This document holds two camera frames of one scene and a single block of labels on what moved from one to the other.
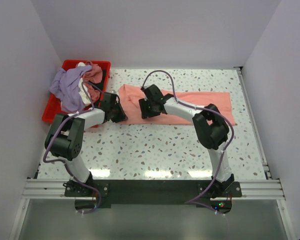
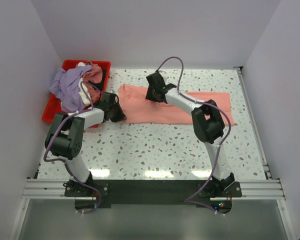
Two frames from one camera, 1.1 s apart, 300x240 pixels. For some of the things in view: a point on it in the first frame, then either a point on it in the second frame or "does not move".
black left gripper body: x=117 y=115 does not move
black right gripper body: x=153 y=112 -> x=150 y=94
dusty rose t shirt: x=94 y=75 does not move
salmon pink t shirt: x=131 y=95 does not move
